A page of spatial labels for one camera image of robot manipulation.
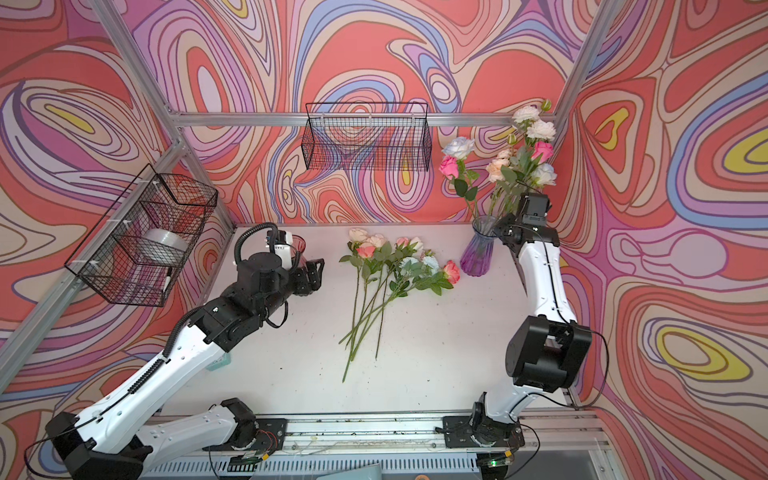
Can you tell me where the white blue rose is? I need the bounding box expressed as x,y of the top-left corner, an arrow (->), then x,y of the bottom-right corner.
442,137 -> 475,159
530,163 -> 557,188

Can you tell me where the red glass vase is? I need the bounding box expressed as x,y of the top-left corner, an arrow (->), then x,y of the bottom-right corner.
289,234 -> 306,270

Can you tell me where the peach rose spray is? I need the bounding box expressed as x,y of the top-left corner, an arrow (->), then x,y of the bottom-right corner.
486,149 -> 513,217

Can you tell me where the purple ribbed glass vase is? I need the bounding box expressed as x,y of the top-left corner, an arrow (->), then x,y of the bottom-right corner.
460,215 -> 498,277

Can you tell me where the pink rose stem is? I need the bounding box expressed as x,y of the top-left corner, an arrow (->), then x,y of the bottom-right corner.
439,155 -> 479,220

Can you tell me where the white rose spray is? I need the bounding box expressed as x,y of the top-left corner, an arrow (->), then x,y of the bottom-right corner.
513,99 -> 557,146

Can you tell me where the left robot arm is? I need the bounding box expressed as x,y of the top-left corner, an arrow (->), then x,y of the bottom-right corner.
45,252 -> 325,479

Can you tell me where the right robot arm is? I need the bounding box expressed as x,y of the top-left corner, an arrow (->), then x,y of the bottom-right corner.
468,193 -> 593,447

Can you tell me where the small teal clock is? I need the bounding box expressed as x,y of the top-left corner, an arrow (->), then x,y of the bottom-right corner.
206,352 -> 232,371

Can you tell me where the silver tape roll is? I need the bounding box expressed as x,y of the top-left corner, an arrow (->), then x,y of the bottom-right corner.
140,228 -> 188,256

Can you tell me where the flower pile on table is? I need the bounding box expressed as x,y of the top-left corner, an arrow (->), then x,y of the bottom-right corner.
339,228 -> 461,376

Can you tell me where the black wire basket left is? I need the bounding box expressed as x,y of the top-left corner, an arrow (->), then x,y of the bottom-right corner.
65,165 -> 218,307

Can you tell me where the black wire basket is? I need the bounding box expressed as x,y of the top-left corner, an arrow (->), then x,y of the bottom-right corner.
65,165 -> 218,307
301,100 -> 433,172

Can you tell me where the black wire basket back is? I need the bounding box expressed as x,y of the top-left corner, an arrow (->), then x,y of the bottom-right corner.
301,100 -> 433,172

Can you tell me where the metal base rail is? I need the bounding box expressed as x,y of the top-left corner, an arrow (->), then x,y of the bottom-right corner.
146,411 -> 622,479

